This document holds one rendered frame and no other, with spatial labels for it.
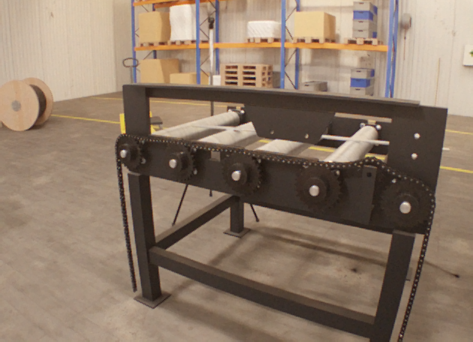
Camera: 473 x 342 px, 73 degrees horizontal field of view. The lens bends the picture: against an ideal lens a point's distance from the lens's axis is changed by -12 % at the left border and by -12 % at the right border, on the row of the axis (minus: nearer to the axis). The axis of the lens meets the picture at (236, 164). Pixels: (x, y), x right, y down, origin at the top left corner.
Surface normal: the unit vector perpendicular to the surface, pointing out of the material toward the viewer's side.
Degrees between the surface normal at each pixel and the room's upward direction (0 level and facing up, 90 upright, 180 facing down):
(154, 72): 90
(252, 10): 90
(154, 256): 90
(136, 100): 90
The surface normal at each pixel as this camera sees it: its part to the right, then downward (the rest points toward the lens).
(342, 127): -0.51, 0.26
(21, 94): -0.03, 0.29
